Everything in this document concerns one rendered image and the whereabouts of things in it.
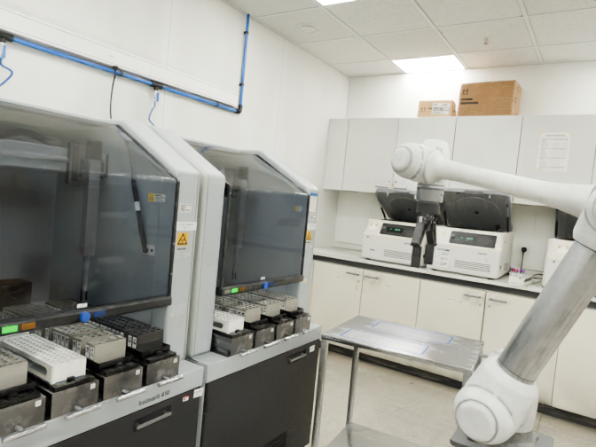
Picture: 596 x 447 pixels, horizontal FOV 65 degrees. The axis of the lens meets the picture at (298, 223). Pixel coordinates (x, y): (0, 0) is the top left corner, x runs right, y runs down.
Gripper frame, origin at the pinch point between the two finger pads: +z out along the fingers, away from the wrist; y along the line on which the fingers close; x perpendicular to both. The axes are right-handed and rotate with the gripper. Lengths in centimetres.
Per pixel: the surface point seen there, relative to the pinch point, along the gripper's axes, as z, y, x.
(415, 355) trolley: 38.0, 19.7, 4.9
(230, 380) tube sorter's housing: 56, -16, 66
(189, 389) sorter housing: 53, -38, 66
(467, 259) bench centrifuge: 17, 220, 34
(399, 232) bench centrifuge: 3, 221, 92
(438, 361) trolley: 38.0, 19.7, -4.0
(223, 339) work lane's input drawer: 40, -17, 70
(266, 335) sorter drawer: 43, 6, 66
